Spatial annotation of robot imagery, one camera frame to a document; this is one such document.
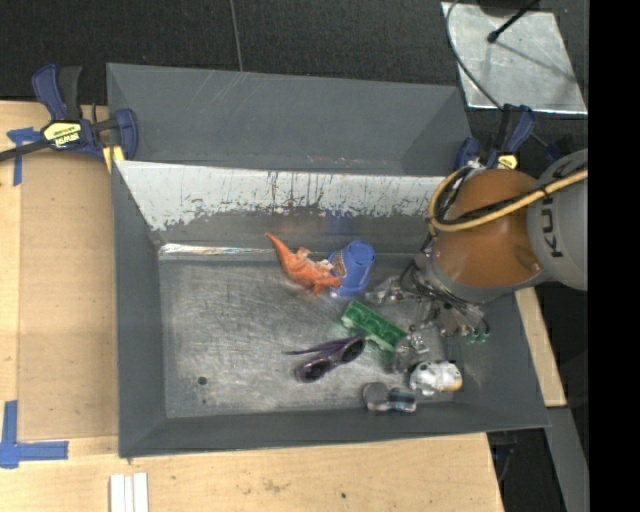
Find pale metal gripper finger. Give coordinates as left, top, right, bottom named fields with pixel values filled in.
left=365, top=277, right=407, bottom=306
left=392, top=332, right=432, bottom=374

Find dark green flat block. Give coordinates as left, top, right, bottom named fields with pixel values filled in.
left=340, top=299, right=408, bottom=354

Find white spotted toy animal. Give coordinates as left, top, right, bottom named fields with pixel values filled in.
left=408, top=359, right=464, bottom=398

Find blue plastic cup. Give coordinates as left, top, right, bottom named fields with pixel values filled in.
left=327, top=239, right=377, bottom=299

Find dark grey rounded object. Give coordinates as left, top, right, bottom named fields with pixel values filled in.
left=361, top=381, right=418, bottom=414

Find purple sunglasses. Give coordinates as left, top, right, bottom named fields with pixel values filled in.
left=281, top=333, right=368, bottom=384

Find orange toy dinosaur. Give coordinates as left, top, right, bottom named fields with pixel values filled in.
left=264, top=231, right=344, bottom=297

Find grey metal bin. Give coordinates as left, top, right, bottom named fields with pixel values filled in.
left=105, top=62, right=552, bottom=459

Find pale brown flat board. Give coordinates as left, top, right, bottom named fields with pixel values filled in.
left=17, top=103, right=121, bottom=443

